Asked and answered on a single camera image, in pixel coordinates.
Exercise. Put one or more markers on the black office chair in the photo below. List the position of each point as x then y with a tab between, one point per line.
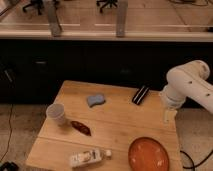
39	4
106	2

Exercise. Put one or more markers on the orange plate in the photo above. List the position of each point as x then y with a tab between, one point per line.
147	154

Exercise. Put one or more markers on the black device on floor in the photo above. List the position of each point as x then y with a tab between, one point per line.
9	166

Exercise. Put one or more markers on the dark red chili pepper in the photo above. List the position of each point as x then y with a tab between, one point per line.
81	128

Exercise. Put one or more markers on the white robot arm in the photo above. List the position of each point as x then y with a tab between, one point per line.
184	81

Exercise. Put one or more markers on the grey metal post right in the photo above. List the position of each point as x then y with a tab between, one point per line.
121	17

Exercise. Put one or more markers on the grey metal post left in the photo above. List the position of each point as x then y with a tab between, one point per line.
54	24

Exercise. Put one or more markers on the black office chair left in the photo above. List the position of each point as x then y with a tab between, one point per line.
39	4

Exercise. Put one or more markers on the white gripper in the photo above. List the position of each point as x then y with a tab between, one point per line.
172	99

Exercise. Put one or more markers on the grey metal post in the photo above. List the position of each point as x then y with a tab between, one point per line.
121	17
54	24

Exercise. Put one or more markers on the black office chair right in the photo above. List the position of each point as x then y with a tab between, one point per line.
106	2

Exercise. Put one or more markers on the white plastic bottle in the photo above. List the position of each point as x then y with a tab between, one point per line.
89	157

